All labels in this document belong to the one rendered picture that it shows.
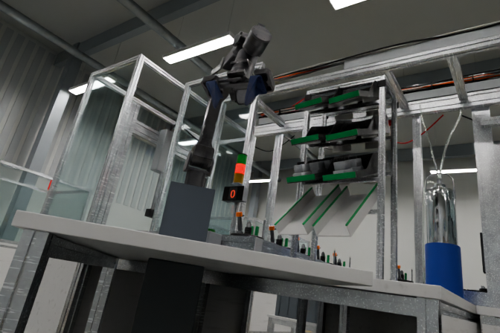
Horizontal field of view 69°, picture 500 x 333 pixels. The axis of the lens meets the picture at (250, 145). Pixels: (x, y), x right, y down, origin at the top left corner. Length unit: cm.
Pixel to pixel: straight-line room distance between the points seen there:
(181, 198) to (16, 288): 51
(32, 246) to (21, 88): 925
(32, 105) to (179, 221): 901
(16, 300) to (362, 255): 1194
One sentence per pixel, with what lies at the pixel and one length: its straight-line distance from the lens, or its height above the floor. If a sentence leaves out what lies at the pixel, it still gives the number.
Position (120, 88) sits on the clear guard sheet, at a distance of 234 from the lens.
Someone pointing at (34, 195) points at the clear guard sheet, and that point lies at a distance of 655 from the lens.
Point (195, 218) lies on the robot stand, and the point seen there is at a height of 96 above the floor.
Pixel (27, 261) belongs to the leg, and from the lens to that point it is 80.
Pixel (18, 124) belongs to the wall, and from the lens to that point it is 980.
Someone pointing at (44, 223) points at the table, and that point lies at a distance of 78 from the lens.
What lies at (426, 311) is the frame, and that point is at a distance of 101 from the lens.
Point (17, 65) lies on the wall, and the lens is 1010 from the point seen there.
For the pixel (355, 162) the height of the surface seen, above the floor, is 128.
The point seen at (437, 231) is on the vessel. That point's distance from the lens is 203.
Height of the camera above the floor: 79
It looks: 22 degrees up
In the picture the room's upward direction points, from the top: 9 degrees clockwise
